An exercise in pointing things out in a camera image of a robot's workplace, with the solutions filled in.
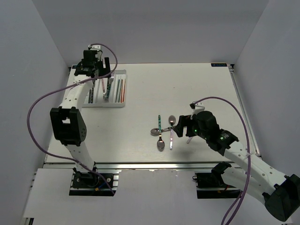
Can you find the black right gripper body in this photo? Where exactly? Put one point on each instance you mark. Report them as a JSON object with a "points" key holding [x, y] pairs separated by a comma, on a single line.
{"points": [[202, 134]]}

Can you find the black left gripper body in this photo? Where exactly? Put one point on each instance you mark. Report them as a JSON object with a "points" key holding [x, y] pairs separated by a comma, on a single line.
{"points": [[98, 66]]}

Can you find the green handled fork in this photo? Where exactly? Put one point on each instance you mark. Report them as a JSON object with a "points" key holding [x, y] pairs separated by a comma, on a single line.
{"points": [[109, 84]]}

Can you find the orange chopstick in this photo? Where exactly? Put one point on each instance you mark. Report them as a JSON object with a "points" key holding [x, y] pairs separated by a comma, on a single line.
{"points": [[124, 91]]}

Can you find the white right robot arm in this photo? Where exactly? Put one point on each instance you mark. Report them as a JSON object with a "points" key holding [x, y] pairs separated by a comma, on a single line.
{"points": [[278, 192]]}

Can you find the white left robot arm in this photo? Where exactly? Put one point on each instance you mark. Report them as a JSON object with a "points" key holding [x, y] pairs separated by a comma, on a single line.
{"points": [[67, 122]]}

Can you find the white divided utensil tray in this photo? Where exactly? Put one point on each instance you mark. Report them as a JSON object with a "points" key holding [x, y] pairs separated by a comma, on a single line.
{"points": [[98, 95]]}

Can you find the pink handled spoon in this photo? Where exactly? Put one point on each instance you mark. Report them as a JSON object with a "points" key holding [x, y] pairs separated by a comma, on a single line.
{"points": [[172, 121]]}

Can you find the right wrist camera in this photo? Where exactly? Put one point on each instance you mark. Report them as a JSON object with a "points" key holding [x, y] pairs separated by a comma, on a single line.
{"points": [[197, 107]]}

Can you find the dark handled knife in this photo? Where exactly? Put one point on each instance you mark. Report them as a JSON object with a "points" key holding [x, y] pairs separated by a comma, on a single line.
{"points": [[92, 93]]}

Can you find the dark handled spoon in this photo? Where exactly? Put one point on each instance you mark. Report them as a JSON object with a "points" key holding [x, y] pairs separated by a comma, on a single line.
{"points": [[157, 131]]}

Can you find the green handled spoon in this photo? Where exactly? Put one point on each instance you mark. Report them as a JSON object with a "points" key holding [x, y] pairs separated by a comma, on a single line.
{"points": [[160, 142]]}

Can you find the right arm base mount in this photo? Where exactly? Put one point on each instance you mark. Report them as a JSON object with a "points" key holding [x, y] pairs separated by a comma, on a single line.
{"points": [[210, 185]]}

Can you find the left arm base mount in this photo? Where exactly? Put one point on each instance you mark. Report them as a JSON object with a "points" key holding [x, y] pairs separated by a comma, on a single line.
{"points": [[90, 184]]}

